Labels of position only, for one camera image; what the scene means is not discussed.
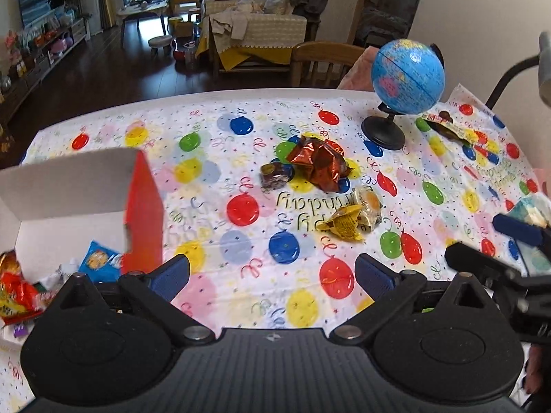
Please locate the white silver snack packet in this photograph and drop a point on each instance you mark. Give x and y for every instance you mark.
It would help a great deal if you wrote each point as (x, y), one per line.
(69, 273)

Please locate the brown and yellow snack packet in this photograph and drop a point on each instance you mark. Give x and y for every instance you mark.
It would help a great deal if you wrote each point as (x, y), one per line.
(447, 125)

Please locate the red cardboard box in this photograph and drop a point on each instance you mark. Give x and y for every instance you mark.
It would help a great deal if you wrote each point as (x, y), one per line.
(144, 215)

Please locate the large red chip bag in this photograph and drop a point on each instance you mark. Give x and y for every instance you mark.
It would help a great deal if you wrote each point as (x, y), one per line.
(17, 294)

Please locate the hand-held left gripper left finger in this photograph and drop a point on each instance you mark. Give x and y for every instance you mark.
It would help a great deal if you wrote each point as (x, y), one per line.
(170, 277)

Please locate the grey desk lamp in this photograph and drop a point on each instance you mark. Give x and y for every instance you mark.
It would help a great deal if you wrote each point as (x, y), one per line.
(510, 75)

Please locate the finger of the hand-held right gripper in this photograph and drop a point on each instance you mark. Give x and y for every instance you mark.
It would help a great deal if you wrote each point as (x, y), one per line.
(473, 262)
(516, 229)

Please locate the television cabinet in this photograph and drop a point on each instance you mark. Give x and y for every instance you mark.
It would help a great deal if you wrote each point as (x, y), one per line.
(38, 64)

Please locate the small round stool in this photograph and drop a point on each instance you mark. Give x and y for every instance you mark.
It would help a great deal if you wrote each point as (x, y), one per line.
(160, 42)

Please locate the balloon print tablecloth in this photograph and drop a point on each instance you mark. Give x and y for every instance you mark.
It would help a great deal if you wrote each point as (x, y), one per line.
(258, 137)

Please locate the small dark brown snack packet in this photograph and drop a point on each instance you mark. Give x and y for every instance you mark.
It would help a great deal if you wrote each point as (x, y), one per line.
(275, 175)

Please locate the pink cloth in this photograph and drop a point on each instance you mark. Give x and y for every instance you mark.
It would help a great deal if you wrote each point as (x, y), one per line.
(359, 73)

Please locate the sofa with cream cover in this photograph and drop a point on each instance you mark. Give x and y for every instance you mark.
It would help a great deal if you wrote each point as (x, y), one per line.
(267, 30)

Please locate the clear bun pastry packet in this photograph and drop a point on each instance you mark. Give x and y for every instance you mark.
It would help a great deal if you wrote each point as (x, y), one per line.
(370, 204)

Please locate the blue cookie packet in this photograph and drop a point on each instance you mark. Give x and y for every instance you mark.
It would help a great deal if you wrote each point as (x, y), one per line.
(101, 262)

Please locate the light blue snack packet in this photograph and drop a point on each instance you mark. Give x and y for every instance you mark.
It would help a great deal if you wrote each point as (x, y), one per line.
(531, 211)

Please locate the blue desk globe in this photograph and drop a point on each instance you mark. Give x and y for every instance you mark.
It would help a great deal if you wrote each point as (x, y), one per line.
(407, 73)

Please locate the copper foil snack bag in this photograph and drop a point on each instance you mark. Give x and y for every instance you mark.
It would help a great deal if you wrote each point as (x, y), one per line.
(318, 163)

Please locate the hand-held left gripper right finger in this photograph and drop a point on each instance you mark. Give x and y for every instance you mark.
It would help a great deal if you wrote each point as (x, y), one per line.
(373, 277)

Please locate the wooden chair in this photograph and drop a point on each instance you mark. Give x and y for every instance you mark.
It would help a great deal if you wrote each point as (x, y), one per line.
(327, 58)

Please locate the purple candy packet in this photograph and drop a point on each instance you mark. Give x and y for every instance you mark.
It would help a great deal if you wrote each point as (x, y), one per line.
(20, 331)

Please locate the wooden coffee table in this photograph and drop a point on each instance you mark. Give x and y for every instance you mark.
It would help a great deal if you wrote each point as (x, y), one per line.
(142, 6)

